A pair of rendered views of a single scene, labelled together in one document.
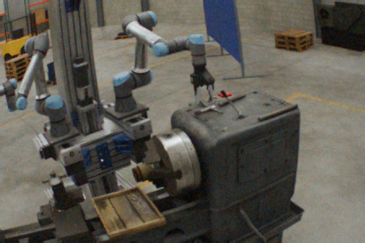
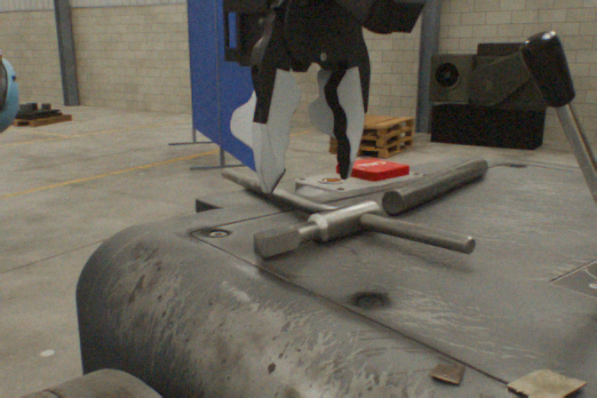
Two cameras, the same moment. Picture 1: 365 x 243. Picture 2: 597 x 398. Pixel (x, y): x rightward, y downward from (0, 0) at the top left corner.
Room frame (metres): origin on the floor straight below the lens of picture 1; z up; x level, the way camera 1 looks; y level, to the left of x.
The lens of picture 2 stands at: (1.33, 0.02, 1.39)
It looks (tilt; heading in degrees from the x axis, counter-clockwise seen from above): 14 degrees down; 344
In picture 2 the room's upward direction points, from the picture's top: straight up
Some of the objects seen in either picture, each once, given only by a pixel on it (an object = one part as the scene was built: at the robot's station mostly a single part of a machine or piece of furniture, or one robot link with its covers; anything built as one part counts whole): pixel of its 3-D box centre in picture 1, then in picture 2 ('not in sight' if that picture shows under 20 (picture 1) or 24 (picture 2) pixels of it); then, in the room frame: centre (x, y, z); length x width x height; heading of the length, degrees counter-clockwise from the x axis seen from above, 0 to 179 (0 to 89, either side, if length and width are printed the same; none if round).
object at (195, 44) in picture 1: (196, 45); not in sight; (1.78, -0.12, 1.59); 0.09 x 0.08 x 0.11; 37
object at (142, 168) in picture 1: (142, 172); not in sight; (1.48, 0.21, 1.08); 0.09 x 0.09 x 0.09; 23
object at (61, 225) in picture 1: (66, 214); not in sight; (1.32, 0.64, 0.95); 0.43 x 0.17 x 0.05; 23
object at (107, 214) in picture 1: (125, 211); not in sight; (1.43, 0.34, 0.89); 0.36 x 0.30 x 0.04; 23
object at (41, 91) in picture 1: (39, 75); not in sight; (1.98, 0.87, 1.54); 0.15 x 0.12 x 0.55; 54
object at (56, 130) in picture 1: (59, 125); not in sight; (1.90, 0.76, 1.21); 0.15 x 0.15 x 0.10
